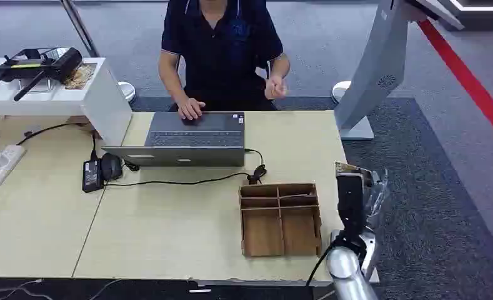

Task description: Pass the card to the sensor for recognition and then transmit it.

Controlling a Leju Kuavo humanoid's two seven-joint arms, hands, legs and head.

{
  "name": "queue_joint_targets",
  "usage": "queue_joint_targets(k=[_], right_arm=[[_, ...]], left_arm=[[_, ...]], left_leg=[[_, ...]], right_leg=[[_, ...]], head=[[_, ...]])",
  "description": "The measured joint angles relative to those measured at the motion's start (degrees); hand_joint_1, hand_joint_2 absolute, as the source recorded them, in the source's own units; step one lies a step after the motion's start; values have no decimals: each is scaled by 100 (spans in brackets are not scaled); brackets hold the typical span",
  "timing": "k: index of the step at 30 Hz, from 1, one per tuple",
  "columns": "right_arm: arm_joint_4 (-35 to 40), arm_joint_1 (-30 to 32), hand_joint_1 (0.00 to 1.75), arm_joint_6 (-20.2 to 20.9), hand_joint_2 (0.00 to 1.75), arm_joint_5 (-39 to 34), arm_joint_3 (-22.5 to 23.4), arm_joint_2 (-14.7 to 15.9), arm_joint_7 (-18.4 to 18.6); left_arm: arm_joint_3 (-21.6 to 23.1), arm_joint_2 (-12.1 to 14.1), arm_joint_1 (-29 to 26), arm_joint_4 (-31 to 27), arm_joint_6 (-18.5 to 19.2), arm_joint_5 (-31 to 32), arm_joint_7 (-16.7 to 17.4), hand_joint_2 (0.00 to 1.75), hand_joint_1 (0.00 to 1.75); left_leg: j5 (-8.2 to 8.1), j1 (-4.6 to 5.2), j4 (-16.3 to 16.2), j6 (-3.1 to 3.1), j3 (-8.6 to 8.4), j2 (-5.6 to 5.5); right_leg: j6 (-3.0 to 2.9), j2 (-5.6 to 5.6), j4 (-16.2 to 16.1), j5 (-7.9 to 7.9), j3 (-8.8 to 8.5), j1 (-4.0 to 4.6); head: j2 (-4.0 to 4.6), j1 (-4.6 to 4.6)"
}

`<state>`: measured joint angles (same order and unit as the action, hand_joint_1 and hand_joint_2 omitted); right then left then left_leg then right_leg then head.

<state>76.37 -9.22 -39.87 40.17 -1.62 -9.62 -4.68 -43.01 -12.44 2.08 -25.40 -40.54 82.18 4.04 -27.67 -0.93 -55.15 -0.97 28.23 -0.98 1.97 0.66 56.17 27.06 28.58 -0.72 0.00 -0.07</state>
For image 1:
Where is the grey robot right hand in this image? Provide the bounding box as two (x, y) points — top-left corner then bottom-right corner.
(335, 167), (391, 247)

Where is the wooden compartment card box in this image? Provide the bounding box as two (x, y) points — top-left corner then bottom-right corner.
(238, 182), (323, 258)

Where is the round silver stanchion base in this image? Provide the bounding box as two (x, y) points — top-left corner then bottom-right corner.
(331, 81), (352, 105)
(117, 81), (137, 103)

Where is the grey kiosk stand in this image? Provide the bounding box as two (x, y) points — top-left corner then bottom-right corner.
(333, 0), (466, 142)

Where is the person's left hand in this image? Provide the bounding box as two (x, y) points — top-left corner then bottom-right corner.
(264, 75), (289, 101)

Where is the person's hand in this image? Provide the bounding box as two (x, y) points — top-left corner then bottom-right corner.
(264, 75), (289, 101)
(176, 97), (207, 122)

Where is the grey open laptop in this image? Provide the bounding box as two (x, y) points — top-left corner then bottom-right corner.
(102, 111), (246, 168)

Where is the person's right hand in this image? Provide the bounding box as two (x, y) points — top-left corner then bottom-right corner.
(176, 97), (207, 122)

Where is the person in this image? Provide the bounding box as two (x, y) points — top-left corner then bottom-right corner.
(157, 0), (292, 122)

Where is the black computer mouse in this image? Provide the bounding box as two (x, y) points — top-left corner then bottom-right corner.
(100, 152), (124, 182)

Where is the black power adapter brick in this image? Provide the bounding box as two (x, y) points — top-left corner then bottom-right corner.
(81, 159), (105, 194)

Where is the white cabinet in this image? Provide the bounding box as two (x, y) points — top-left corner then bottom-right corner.
(0, 57), (134, 148)

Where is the dark metal stanchion pole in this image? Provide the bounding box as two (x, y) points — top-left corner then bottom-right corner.
(59, 0), (101, 58)

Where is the black router with antennas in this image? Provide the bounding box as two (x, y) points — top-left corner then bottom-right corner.
(0, 46), (84, 103)

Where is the black laptop power cable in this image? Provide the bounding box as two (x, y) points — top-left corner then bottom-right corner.
(103, 148), (268, 188)

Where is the thin white cable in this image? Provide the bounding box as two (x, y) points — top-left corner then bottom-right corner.
(0, 279), (54, 300)
(87, 278), (124, 300)

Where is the black mains cable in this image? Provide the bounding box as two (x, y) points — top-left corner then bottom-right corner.
(16, 122), (99, 161)

